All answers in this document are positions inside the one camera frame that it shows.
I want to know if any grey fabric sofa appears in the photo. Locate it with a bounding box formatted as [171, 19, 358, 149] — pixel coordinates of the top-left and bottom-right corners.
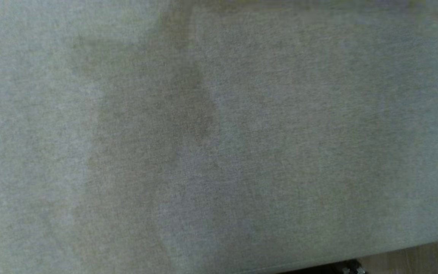
[0, 0, 438, 274]

